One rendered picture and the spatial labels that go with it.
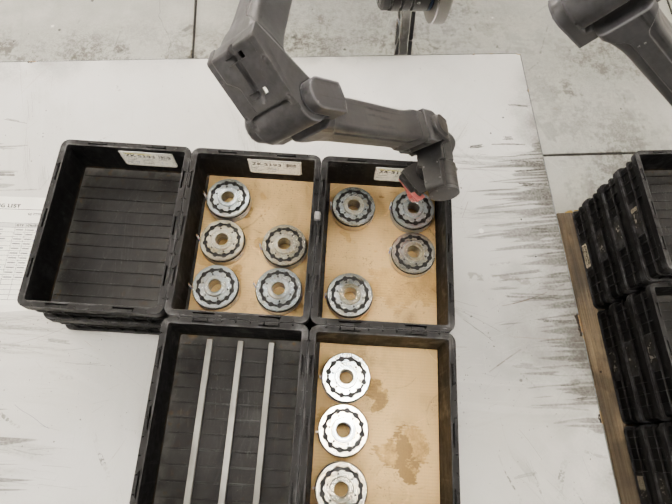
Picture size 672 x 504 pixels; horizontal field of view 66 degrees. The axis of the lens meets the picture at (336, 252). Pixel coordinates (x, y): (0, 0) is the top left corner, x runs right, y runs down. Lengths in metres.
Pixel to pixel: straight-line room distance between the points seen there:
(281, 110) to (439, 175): 0.42
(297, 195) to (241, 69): 0.70
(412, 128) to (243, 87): 0.35
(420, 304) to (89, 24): 2.25
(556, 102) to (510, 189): 1.23
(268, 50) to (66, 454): 1.05
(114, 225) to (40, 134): 0.47
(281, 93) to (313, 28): 2.16
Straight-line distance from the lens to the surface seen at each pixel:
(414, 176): 1.10
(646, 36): 0.73
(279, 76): 0.61
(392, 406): 1.16
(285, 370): 1.17
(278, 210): 1.28
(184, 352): 1.21
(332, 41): 2.71
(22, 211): 1.62
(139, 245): 1.31
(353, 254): 1.23
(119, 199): 1.37
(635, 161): 1.91
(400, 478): 1.16
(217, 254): 1.22
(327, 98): 0.64
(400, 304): 1.21
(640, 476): 2.07
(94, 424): 1.38
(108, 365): 1.39
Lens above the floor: 1.98
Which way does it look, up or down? 69 degrees down
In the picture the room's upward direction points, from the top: 5 degrees clockwise
